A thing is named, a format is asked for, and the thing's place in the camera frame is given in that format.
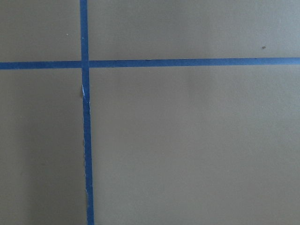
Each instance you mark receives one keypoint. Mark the blue tape strip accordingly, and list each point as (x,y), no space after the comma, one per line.
(87,140)
(187,62)

